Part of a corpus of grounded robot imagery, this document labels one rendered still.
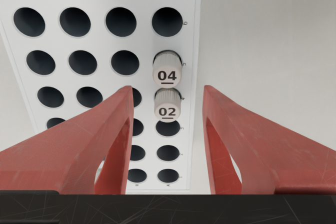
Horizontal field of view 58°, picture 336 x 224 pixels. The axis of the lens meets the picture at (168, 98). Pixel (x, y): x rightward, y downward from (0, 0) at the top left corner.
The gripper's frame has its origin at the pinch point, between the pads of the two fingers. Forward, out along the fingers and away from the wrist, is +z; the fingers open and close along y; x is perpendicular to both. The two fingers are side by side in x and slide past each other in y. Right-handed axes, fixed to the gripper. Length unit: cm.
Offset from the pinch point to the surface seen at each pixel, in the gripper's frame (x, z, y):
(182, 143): 4.0, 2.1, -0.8
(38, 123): 2.6, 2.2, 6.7
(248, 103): 4.0, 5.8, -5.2
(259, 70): 1.5, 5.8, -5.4
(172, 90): 1.4, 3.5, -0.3
